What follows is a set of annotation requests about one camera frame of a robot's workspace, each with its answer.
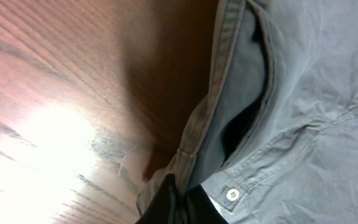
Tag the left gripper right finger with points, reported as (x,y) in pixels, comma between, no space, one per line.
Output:
(200,209)

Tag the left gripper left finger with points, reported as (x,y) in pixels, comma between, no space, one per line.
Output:
(162,209)

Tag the grey shorts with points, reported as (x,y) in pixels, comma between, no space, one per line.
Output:
(275,140)

